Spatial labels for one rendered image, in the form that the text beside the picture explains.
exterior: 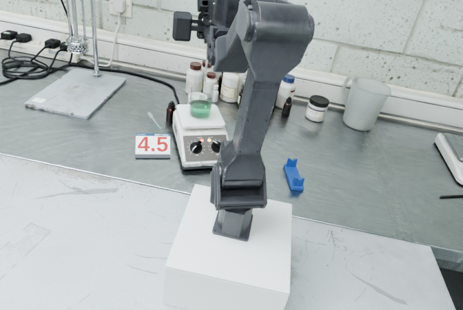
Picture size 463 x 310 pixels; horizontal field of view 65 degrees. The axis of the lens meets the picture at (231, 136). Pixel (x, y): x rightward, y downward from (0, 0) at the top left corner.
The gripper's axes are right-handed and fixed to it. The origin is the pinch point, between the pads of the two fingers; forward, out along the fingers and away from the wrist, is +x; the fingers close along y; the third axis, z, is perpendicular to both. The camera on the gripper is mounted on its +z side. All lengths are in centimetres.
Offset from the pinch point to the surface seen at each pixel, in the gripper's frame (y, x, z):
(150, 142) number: 13.4, -3.1, -32.3
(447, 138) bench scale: -82, -5, -31
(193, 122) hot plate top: 2.3, -3.2, -25.9
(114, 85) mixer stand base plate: 24, 34, -34
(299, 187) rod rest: -22.7, -21.8, -33.7
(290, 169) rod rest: -23.1, -14.5, -33.8
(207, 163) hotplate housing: -0.4, -12.4, -32.6
